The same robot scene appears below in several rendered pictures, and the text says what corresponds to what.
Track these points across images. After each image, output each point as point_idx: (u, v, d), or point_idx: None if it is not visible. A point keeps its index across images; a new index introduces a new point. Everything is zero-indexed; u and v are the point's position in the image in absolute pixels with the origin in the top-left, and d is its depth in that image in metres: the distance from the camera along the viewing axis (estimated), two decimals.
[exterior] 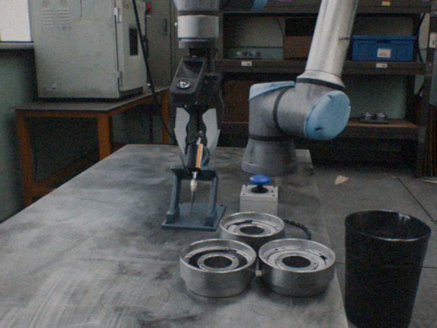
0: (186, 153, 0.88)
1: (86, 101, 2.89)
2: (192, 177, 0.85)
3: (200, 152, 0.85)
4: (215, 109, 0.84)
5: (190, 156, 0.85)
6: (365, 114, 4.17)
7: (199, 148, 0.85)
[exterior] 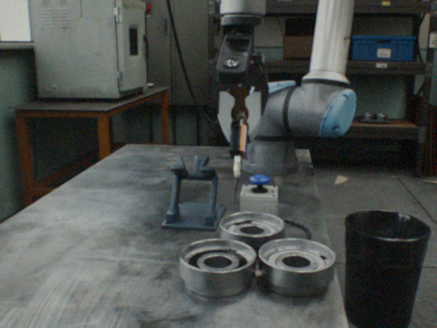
0: None
1: (86, 101, 2.89)
2: (235, 162, 0.77)
3: (244, 134, 0.77)
4: (260, 93, 0.76)
5: (233, 138, 0.77)
6: (365, 114, 4.17)
7: (242, 130, 0.78)
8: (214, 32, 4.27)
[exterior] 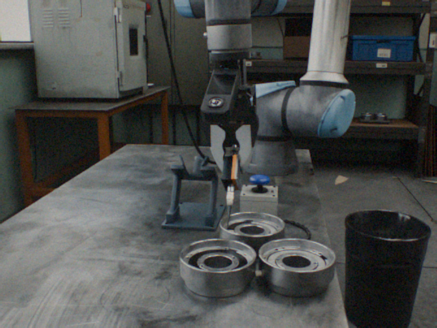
0: None
1: (86, 101, 2.89)
2: (227, 191, 0.78)
3: (235, 163, 0.79)
4: (250, 125, 0.78)
5: (224, 168, 0.79)
6: (365, 114, 4.17)
7: (234, 160, 0.79)
8: None
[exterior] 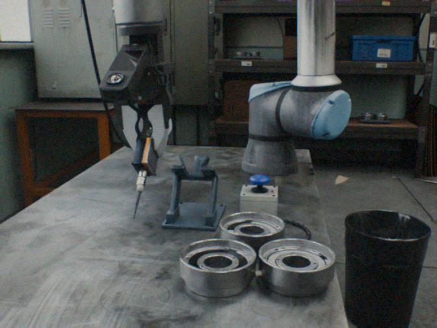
0: None
1: (86, 101, 2.89)
2: (138, 176, 0.73)
3: (147, 146, 0.73)
4: (162, 106, 0.72)
5: (136, 151, 0.73)
6: (365, 114, 4.17)
7: (147, 143, 0.74)
8: (214, 32, 4.27)
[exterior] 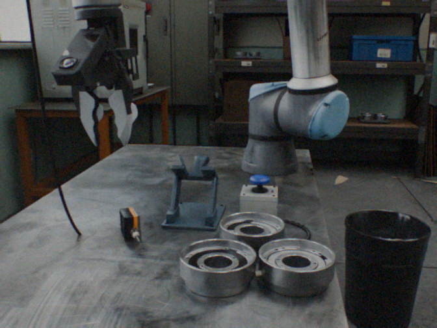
0: (97, 144, 0.74)
1: None
2: (131, 230, 0.75)
3: (133, 210, 0.79)
4: (121, 90, 0.70)
5: (123, 213, 0.78)
6: (365, 114, 4.17)
7: (131, 209, 0.80)
8: (214, 32, 4.27)
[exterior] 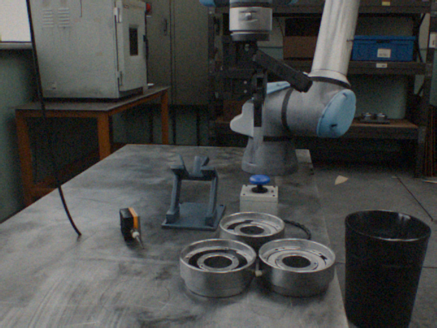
0: (257, 147, 0.87)
1: (86, 101, 2.89)
2: (131, 230, 0.75)
3: (133, 210, 0.79)
4: (264, 101, 0.87)
5: (123, 213, 0.78)
6: (365, 114, 4.17)
7: (131, 209, 0.80)
8: (214, 32, 4.27)
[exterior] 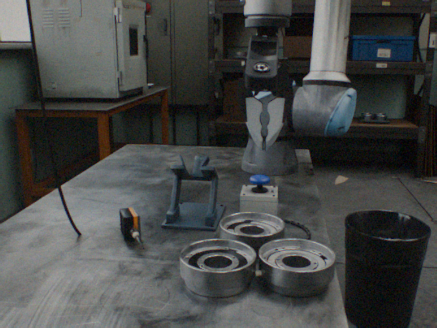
0: (263, 148, 0.76)
1: (86, 101, 2.89)
2: (131, 230, 0.75)
3: (133, 210, 0.79)
4: (284, 99, 0.73)
5: (123, 213, 0.78)
6: (365, 114, 4.17)
7: (131, 209, 0.80)
8: (214, 32, 4.27)
